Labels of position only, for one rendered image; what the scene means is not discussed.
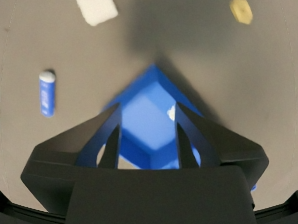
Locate blue bin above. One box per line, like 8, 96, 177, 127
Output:
119, 69, 200, 169

